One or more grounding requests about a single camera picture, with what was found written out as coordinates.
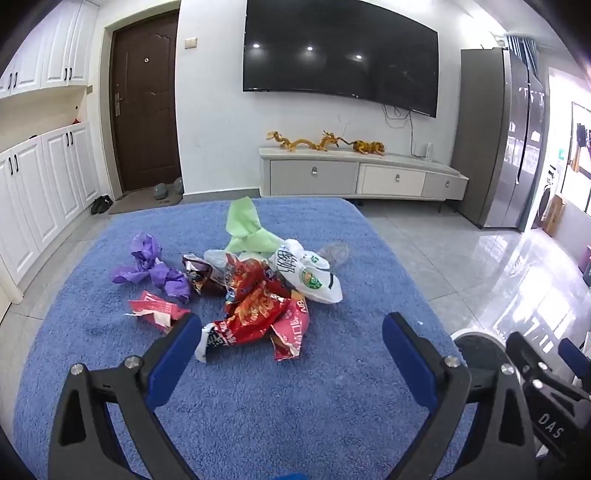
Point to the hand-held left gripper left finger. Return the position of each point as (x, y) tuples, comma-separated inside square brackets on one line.
[(173, 364)]

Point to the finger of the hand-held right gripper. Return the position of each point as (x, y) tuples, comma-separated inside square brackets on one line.
[(531, 357), (575, 353)]

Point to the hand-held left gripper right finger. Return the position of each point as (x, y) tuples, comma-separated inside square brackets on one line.
[(406, 355)]

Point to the white trash bin black liner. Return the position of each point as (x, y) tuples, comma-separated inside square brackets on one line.
[(480, 350)]

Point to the orange-red snack wrapper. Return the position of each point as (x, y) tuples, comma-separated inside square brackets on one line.
[(254, 295)]

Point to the light pink torn wrapper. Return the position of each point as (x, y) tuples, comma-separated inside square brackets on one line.
[(154, 309)]

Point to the red wrapper with white end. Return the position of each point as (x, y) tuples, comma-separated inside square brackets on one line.
[(235, 339)]

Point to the blue fluffy blanket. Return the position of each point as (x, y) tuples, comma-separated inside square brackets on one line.
[(369, 277)]

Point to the purple storage box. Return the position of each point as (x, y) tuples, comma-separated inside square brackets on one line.
[(585, 261)]

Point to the brown snack wrapper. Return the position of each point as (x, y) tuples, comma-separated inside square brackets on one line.
[(198, 272)]

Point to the white plastic bag green logo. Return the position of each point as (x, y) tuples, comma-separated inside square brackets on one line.
[(318, 281)]

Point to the purple crumpled paper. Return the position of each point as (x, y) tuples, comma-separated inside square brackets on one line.
[(145, 251)]

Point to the dark pink snack wrapper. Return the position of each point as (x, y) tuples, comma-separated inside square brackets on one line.
[(291, 332)]

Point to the clear plastic cup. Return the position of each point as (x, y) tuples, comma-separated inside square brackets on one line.
[(336, 253)]

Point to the cardboard box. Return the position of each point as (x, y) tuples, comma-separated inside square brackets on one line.
[(554, 214)]

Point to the green crumpled paper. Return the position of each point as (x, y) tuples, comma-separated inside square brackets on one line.
[(244, 221)]

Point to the white washing machine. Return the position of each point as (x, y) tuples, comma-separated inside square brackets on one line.
[(547, 194)]

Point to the brown door mat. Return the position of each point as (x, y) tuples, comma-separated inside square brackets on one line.
[(134, 203)]

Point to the grey slipper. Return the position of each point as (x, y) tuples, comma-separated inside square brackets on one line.
[(161, 191), (177, 187)]

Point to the pair of black shoes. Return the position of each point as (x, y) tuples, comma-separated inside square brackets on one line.
[(101, 205)]

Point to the white television console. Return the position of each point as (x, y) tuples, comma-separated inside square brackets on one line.
[(314, 175)]

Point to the white power strip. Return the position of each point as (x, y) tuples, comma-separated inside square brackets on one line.
[(428, 151)]

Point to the golden tiger figurine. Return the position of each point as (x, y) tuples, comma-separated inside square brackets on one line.
[(367, 147)]

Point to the row of hanging clothes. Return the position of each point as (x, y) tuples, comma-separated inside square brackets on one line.
[(582, 136)]

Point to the grey refrigerator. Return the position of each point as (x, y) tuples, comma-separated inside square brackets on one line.
[(489, 138)]

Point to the brown entrance door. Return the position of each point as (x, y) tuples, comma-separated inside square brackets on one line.
[(147, 115)]

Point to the blue striped curtain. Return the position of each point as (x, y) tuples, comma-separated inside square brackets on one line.
[(524, 50)]

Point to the black wall television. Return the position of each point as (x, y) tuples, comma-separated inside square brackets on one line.
[(337, 50)]

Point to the white upper wall cabinets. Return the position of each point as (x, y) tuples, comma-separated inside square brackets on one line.
[(55, 46)]

